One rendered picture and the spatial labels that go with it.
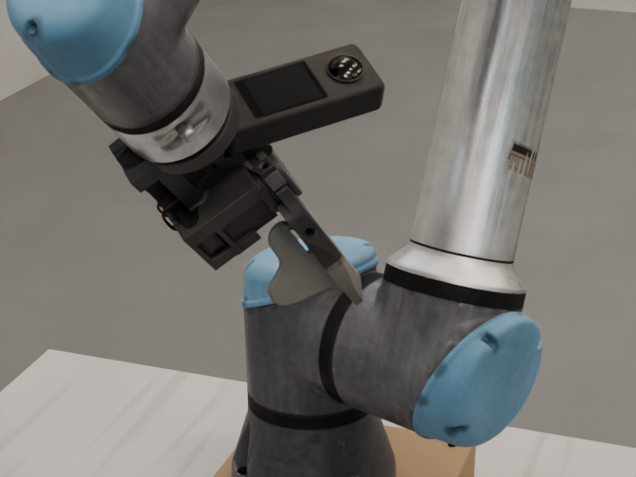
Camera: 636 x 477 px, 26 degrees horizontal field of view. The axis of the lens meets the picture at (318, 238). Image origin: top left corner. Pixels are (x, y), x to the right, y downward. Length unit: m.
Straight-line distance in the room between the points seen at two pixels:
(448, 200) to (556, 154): 3.96
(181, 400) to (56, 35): 0.90
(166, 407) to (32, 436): 0.15
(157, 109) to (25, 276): 3.27
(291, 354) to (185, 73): 0.41
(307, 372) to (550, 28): 0.34
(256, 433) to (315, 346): 0.13
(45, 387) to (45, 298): 2.27
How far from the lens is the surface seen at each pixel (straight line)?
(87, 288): 3.96
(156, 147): 0.84
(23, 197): 4.67
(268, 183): 0.91
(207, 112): 0.84
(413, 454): 1.33
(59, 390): 1.64
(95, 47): 0.76
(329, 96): 0.91
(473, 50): 1.09
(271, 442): 1.21
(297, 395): 1.18
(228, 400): 1.59
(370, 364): 1.10
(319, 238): 0.93
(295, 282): 0.96
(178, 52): 0.80
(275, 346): 1.17
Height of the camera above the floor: 1.64
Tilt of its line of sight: 23 degrees down
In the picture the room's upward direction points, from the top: straight up
